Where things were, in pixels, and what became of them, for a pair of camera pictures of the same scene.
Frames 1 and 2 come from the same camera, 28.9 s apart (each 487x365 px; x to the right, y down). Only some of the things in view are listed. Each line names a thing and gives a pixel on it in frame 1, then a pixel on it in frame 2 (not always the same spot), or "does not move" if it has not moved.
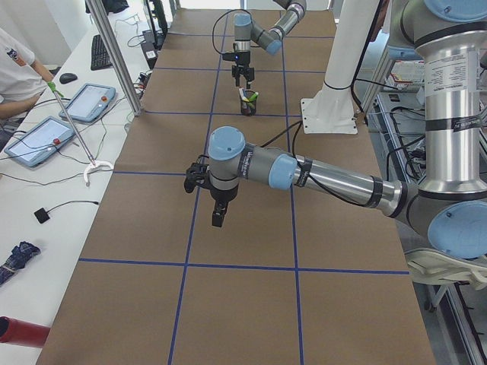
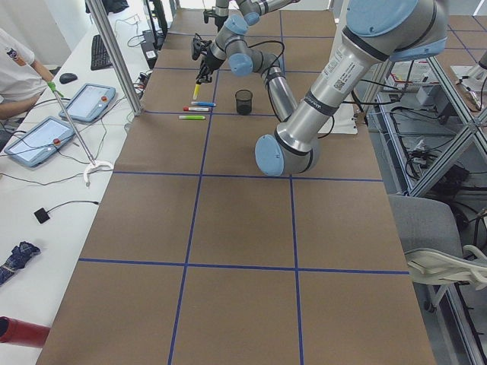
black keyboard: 100,57 does not move
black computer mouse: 68,77 does not move
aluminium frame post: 102,26 does not move
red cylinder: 22,333 does not move
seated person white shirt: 22,79 does not move
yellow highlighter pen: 242,95 -> 197,87
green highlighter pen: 254,96 -> 192,117
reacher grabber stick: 93,163 does not move
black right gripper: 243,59 -> 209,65
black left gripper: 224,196 -> 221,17
